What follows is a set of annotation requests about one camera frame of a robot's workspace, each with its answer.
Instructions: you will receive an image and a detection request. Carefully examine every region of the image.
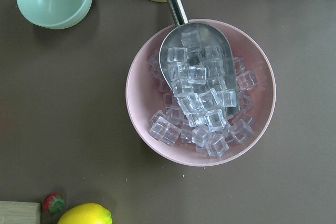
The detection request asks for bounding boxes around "wooden cutting board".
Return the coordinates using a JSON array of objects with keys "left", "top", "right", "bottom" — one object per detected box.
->
[{"left": 0, "top": 201, "right": 41, "bottom": 224}]

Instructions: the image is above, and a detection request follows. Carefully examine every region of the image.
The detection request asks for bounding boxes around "red strawberry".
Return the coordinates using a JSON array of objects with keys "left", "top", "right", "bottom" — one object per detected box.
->
[{"left": 43, "top": 193, "right": 66, "bottom": 214}]

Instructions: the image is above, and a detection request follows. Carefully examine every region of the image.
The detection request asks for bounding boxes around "metal ice scoop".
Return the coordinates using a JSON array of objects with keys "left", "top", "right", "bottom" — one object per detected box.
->
[{"left": 159, "top": 0, "right": 240, "bottom": 118}]

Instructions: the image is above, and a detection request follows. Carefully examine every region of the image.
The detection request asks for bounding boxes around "pink bowl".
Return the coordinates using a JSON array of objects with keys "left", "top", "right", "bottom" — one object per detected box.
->
[{"left": 125, "top": 19, "right": 276, "bottom": 166}]

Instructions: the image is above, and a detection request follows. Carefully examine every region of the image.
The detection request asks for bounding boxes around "yellow lemon near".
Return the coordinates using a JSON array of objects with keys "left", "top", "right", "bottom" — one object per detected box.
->
[{"left": 58, "top": 203, "right": 113, "bottom": 224}]

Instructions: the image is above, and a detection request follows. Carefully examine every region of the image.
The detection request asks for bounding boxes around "pile of clear ice cubes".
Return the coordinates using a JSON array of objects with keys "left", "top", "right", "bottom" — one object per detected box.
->
[{"left": 148, "top": 30, "right": 255, "bottom": 157}]

